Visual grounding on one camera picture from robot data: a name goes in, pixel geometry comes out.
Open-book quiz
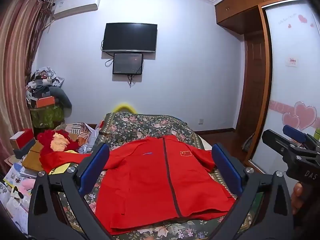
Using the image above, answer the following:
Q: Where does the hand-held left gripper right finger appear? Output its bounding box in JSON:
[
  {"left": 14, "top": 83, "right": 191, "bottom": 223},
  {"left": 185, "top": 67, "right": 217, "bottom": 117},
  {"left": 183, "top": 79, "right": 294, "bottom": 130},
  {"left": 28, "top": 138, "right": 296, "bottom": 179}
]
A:
[{"left": 211, "top": 142, "right": 294, "bottom": 240}]

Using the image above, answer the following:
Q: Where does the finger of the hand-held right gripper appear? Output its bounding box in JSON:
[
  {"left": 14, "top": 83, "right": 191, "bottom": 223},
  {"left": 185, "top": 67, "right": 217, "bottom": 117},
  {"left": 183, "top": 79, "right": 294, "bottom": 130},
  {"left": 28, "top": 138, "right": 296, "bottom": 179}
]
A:
[
  {"left": 262, "top": 129, "right": 298, "bottom": 157},
  {"left": 282, "top": 124, "right": 308, "bottom": 144}
]

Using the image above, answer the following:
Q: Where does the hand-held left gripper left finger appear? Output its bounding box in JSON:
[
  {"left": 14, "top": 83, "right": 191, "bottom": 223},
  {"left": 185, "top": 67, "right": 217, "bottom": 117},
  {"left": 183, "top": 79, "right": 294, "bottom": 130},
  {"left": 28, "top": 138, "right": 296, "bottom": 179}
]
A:
[{"left": 27, "top": 143, "right": 114, "bottom": 240}]

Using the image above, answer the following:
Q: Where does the red zip jacket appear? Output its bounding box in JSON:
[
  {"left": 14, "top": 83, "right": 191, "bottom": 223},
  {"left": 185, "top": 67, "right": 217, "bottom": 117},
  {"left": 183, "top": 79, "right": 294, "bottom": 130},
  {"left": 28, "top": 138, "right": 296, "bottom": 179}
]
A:
[{"left": 40, "top": 135, "right": 237, "bottom": 235}]

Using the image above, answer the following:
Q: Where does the person's right hand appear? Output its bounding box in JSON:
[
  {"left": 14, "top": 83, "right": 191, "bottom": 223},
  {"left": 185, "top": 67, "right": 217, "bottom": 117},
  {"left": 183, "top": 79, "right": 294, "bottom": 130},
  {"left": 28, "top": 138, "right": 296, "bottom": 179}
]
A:
[{"left": 291, "top": 182, "right": 304, "bottom": 216}]

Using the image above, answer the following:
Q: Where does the yellow cloth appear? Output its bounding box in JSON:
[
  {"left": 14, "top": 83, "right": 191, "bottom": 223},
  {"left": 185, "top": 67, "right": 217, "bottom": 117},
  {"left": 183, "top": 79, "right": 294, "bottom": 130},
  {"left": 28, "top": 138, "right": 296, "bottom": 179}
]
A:
[{"left": 49, "top": 150, "right": 78, "bottom": 176}]

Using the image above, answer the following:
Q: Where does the striped patterned cloth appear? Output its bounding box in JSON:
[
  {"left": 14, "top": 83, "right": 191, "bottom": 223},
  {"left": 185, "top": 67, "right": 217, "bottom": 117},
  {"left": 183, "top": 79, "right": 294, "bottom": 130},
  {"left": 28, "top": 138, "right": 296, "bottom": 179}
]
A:
[{"left": 65, "top": 122, "right": 97, "bottom": 147}]

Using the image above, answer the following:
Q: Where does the red plush toy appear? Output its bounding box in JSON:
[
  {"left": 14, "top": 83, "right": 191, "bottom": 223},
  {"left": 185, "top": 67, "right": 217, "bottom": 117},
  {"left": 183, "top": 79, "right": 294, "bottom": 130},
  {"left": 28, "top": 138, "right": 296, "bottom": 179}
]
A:
[{"left": 37, "top": 129, "right": 79, "bottom": 161}]

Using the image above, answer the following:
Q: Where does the white heart-print wardrobe door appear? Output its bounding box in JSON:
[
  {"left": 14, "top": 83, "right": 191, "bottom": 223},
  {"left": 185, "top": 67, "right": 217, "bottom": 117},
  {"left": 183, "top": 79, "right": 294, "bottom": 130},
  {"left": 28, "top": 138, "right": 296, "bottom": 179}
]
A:
[{"left": 251, "top": 0, "right": 320, "bottom": 175}]

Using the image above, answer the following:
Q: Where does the yellow round object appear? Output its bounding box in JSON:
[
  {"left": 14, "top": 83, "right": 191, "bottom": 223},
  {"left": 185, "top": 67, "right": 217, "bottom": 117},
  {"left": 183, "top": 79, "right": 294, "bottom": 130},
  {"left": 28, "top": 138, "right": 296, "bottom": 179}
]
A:
[{"left": 112, "top": 102, "right": 137, "bottom": 113}]

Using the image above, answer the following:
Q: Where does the brown cardboard box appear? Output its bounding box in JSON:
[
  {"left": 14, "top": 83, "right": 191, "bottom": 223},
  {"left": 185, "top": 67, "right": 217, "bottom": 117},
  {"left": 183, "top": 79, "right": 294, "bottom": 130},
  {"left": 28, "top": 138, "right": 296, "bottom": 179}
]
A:
[{"left": 22, "top": 140, "right": 52, "bottom": 173}]

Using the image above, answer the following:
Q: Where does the floral bedspread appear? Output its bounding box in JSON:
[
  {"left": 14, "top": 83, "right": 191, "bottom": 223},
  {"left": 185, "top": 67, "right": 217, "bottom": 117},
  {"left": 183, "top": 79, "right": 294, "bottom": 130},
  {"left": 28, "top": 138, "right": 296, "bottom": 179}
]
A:
[{"left": 56, "top": 112, "right": 253, "bottom": 240}]

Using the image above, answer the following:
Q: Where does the grey pillow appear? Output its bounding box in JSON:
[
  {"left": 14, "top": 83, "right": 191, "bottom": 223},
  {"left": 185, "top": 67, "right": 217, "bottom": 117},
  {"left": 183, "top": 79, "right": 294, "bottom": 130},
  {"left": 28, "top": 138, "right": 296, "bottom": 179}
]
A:
[{"left": 49, "top": 86, "right": 73, "bottom": 118}]

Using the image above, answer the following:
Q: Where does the red and white box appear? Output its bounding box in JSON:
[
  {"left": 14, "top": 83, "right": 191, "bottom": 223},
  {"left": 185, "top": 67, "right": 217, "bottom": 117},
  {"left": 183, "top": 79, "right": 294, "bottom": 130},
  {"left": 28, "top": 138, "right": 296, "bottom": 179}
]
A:
[{"left": 10, "top": 128, "right": 34, "bottom": 150}]

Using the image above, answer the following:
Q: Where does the orange box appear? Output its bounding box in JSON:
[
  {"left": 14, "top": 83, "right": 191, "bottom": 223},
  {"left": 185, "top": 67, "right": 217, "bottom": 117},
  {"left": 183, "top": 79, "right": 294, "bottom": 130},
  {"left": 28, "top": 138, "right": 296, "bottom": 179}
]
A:
[{"left": 35, "top": 95, "right": 55, "bottom": 108}]

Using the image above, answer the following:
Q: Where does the pile of clutter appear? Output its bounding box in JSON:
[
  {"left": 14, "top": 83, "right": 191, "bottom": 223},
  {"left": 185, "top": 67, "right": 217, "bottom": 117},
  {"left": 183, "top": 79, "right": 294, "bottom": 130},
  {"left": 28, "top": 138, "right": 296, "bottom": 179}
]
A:
[{"left": 26, "top": 66, "right": 66, "bottom": 99}]

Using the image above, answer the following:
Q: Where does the striped brown curtain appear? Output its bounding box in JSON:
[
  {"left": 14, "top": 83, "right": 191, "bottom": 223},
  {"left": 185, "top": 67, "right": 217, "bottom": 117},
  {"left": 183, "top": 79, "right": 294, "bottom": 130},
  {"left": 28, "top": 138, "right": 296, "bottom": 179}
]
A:
[{"left": 0, "top": 0, "right": 53, "bottom": 178}]

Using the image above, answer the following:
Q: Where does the wooden overhead cabinet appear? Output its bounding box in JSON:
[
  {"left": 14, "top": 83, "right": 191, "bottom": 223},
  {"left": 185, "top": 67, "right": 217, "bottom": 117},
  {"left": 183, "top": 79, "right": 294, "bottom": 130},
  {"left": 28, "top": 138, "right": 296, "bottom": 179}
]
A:
[{"left": 214, "top": 0, "right": 304, "bottom": 35}]

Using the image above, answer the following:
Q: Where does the white air conditioner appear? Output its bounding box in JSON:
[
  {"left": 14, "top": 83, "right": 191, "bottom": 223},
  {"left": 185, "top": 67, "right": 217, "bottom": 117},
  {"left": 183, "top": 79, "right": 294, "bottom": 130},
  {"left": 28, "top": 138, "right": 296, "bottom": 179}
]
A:
[{"left": 51, "top": 0, "right": 102, "bottom": 20}]

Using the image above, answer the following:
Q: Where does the small black wall monitor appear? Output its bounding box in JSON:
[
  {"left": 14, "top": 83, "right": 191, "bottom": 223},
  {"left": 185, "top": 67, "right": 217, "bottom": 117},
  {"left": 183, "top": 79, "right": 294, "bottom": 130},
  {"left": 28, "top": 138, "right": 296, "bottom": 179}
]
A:
[{"left": 112, "top": 53, "right": 144, "bottom": 75}]

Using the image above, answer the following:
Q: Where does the black wall television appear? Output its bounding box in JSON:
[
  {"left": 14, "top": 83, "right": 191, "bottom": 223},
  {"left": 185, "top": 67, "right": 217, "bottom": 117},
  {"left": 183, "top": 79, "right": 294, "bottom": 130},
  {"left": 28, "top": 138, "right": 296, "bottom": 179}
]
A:
[{"left": 102, "top": 22, "right": 158, "bottom": 54}]

